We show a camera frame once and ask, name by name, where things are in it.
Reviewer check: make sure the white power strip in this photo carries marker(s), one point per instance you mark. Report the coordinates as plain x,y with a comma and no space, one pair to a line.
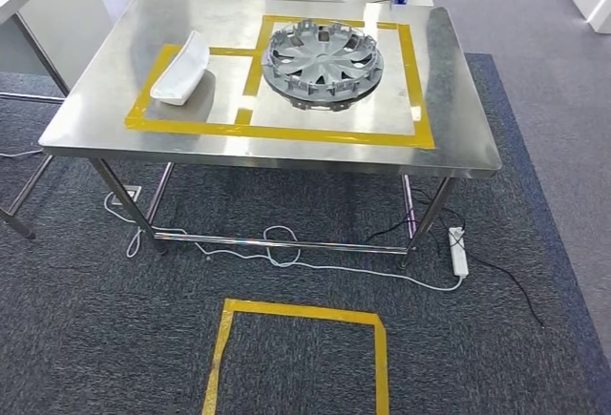
459,254

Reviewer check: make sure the white curved plastic part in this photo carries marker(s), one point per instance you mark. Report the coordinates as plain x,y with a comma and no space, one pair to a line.
181,71

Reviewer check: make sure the white side table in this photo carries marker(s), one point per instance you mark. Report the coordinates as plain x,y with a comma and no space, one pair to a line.
72,20

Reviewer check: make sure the steel workbench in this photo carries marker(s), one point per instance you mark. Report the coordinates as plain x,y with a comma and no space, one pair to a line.
453,83

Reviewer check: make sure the grey plastic wheel hubcap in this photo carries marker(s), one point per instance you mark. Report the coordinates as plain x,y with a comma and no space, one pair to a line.
319,58

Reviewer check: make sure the metal floor outlet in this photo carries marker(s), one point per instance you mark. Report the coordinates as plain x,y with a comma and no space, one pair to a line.
126,195

